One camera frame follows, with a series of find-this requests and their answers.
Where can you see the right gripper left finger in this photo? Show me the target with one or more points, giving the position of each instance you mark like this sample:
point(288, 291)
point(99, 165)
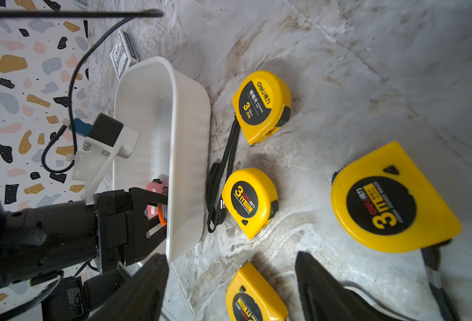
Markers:
point(141, 297)

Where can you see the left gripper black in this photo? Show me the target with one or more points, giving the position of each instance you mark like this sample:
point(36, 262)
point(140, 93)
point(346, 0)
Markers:
point(131, 225)

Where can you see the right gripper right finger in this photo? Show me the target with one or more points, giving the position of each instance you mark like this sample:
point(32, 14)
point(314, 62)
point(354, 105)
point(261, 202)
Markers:
point(324, 298)

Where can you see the orange black tape measure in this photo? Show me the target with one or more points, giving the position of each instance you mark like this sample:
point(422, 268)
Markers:
point(162, 214)

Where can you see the yellow 2m tape measure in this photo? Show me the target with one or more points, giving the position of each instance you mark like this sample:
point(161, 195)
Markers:
point(250, 297)

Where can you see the yellow 3m tape measure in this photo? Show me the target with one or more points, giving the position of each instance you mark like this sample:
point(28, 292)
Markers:
point(252, 199)
point(386, 203)

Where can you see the white plastic storage box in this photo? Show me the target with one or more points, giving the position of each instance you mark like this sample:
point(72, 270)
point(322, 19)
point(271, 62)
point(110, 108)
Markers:
point(171, 112)

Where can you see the yellow 3.5m tape measure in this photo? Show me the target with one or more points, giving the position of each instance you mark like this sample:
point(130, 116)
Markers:
point(262, 106)

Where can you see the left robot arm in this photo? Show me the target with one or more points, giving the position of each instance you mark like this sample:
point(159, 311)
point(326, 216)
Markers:
point(57, 245)

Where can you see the pink tape measure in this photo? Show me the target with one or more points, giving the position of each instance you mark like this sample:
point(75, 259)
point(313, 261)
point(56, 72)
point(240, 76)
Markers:
point(160, 190)

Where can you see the playing card deck box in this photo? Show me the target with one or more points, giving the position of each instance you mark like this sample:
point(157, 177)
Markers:
point(123, 54)

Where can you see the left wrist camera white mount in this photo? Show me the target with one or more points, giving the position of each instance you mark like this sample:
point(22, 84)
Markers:
point(107, 139)

